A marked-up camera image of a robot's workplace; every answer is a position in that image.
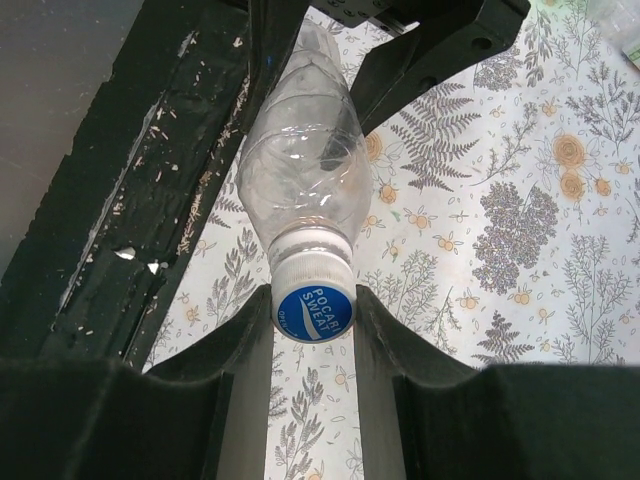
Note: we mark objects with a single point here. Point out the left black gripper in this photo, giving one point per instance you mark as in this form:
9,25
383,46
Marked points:
450,37

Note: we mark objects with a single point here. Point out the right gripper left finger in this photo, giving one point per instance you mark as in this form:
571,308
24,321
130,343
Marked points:
201,414

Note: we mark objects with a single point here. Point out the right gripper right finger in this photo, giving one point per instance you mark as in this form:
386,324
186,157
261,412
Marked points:
425,415

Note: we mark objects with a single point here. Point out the white blue Pocari cap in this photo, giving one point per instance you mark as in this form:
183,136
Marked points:
313,285

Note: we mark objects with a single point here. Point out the clear bottle blue label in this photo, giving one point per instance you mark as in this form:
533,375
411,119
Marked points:
631,50

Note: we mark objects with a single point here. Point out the floral tablecloth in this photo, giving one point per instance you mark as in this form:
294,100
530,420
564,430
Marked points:
504,227

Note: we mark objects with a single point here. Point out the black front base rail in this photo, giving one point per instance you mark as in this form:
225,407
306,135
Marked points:
104,255

